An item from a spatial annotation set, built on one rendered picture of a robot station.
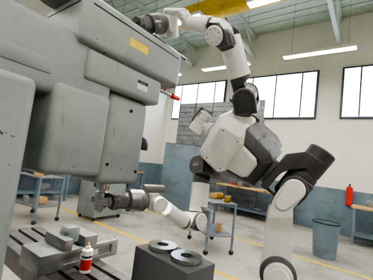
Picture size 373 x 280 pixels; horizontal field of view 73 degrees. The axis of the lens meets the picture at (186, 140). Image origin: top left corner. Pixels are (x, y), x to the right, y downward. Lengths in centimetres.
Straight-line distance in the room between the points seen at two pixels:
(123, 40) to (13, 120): 47
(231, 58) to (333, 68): 779
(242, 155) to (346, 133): 722
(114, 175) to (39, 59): 42
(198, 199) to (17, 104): 90
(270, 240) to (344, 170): 704
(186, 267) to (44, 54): 68
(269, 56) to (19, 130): 912
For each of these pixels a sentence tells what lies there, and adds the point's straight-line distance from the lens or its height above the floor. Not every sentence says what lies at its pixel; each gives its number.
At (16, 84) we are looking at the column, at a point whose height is 153.
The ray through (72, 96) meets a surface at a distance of 80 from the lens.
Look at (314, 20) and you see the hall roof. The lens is 937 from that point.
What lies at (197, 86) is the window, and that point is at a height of 447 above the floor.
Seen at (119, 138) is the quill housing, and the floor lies 147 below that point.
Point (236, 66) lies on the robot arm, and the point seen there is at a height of 183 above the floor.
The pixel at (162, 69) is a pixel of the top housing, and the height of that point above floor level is 177.
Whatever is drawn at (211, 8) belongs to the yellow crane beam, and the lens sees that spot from 634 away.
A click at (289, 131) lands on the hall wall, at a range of 847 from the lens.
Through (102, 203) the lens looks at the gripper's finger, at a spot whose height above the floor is 123.
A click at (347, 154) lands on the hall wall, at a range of 815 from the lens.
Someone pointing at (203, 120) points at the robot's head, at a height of 163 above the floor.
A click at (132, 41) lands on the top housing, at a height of 181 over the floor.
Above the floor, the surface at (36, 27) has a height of 171.
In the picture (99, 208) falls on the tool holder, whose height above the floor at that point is 121.
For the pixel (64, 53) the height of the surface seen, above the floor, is 168.
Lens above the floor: 142
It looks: 5 degrees up
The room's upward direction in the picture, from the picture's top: 7 degrees clockwise
